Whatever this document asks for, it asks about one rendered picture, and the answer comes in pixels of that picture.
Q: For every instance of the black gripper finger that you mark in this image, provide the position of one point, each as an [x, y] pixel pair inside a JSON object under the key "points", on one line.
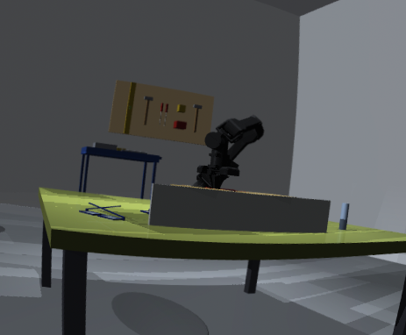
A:
{"points": [[217, 180], [209, 177]]}

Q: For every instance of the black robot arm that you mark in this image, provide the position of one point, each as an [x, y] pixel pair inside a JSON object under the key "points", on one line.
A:
{"points": [[241, 132]]}

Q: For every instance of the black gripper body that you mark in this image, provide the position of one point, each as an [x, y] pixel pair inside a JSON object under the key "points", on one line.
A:
{"points": [[218, 161]]}

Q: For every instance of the grey rectangular panel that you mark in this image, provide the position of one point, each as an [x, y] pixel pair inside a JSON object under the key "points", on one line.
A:
{"points": [[183, 207]]}

